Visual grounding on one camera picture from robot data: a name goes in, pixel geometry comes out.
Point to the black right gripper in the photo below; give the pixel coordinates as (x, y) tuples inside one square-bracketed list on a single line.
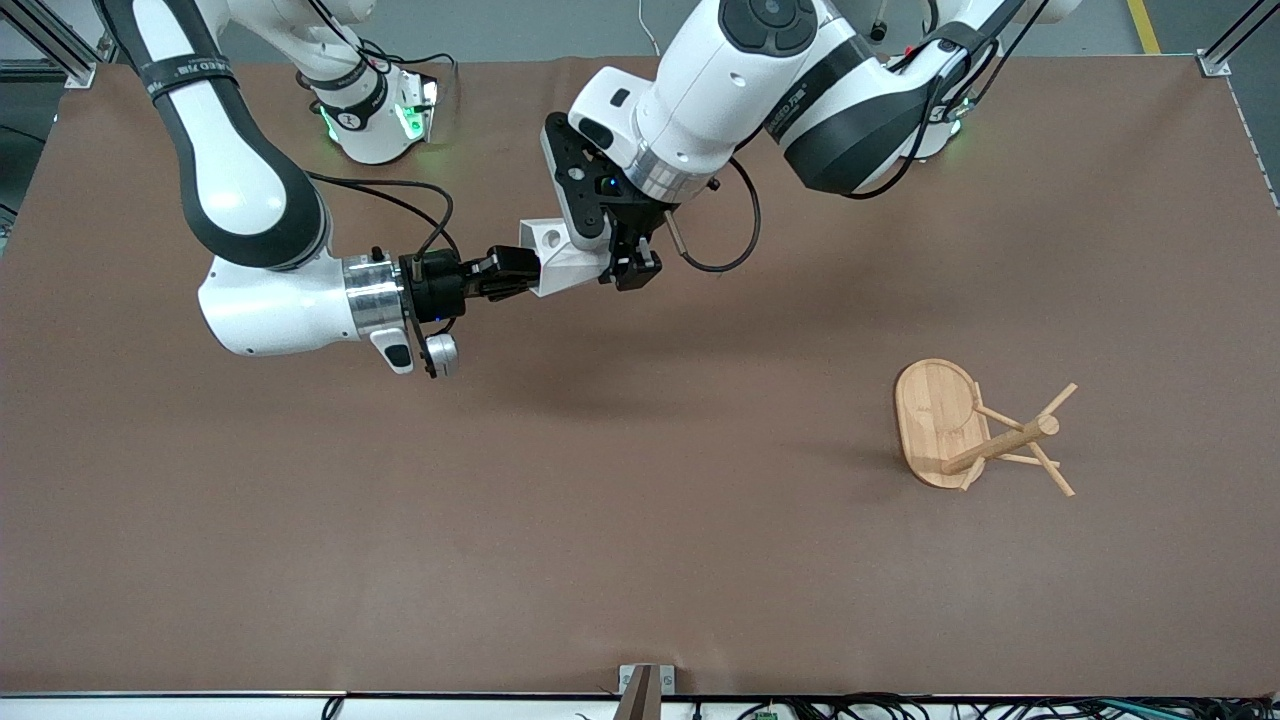
[(437, 285)]

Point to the aluminium frame profile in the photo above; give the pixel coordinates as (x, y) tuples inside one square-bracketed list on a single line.
[(1235, 35), (55, 45)]

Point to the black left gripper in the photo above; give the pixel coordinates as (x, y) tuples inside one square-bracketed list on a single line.
[(634, 214)]

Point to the white plastic block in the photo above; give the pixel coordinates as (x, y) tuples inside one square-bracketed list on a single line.
[(565, 262)]

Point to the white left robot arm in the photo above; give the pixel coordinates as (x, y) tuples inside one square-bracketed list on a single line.
[(720, 90)]

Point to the white table edge rail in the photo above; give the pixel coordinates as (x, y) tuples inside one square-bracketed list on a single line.
[(200, 708)]

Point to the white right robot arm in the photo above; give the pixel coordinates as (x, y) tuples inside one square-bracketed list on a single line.
[(240, 190)]

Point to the table cover mat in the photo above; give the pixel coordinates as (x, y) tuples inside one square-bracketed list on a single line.
[(640, 520)]

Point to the metal mounting bracket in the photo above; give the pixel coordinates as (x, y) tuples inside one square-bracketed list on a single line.
[(664, 679)]

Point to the wooden cup rack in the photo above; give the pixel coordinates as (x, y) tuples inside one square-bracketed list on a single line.
[(935, 420)]

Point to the brown camera post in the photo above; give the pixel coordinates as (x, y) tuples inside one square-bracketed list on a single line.
[(638, 695)]

